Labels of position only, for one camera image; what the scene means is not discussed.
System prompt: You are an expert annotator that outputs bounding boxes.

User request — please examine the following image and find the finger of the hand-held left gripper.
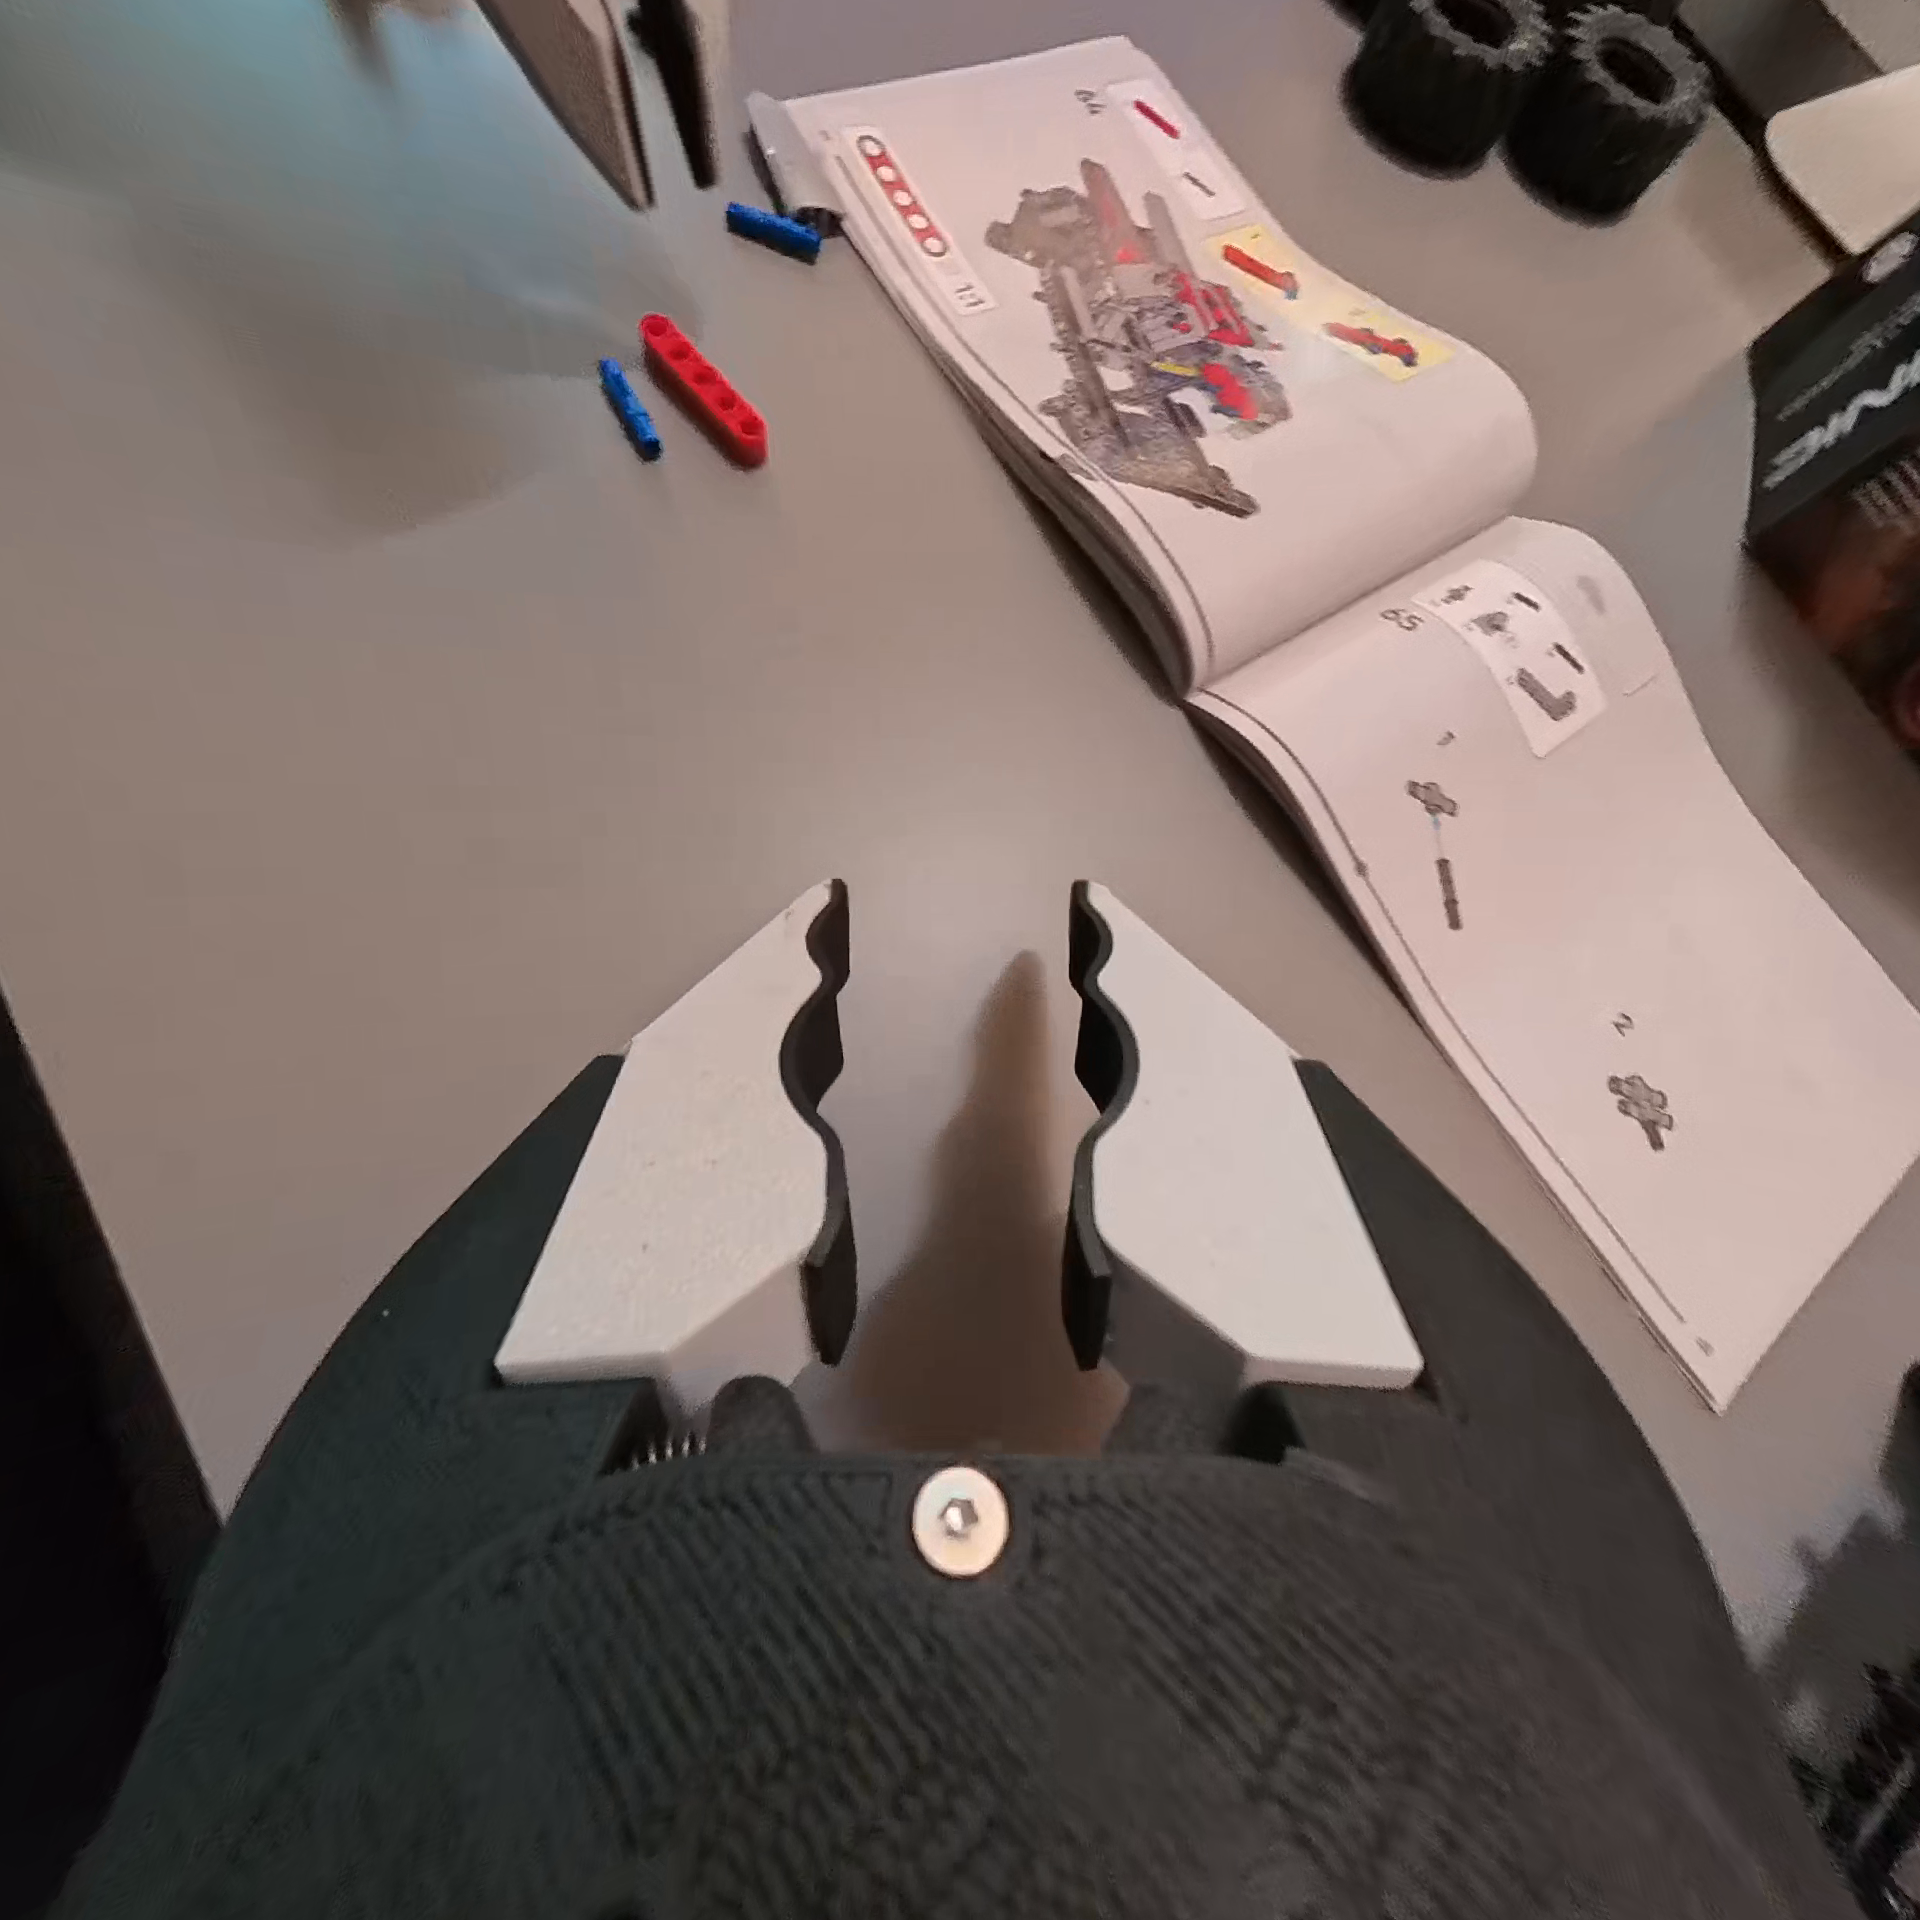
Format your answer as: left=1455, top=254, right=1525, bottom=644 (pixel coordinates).
left=626, top=0, right=735, bottom=191
left=477, top=0, right=658, bottom=213

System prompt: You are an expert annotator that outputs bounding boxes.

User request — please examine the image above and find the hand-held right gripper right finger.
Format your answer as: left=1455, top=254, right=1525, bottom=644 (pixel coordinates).
left=1059, top=879, right=1427, bottom=1453

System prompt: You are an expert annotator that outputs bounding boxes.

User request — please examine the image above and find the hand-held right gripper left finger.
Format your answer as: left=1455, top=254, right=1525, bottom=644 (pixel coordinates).
left=491, top=879, right=860, bottom=1453

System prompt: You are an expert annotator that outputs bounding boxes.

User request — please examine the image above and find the red toy beam with holes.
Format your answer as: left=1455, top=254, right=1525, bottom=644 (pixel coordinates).
left=639, top=310, right=770, bottom=471

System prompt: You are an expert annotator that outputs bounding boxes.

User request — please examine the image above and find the grey desk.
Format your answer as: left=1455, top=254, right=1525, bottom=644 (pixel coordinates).
left=0, top=0, right=1920, bottom=1665

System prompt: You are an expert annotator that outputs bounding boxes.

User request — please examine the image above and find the black toy tire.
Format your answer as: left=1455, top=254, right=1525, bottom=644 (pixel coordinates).
left=1507, top=6, right=1713, bottom=220
left=1341, top=0, right=1555, bottom=166

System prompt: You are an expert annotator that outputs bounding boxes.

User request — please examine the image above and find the open instruction booklet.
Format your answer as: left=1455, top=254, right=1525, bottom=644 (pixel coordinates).
left=745, top=32, right=1920, bottom=1420

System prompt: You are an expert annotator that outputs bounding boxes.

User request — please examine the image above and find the black toy set box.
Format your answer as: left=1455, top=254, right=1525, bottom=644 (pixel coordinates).
left=1745, top=209, right=1920, bottom=781

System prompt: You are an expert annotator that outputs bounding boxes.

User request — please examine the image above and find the white plastic object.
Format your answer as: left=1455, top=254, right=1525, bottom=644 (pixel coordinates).
left=1767, top=60, right=1920, bottom=256

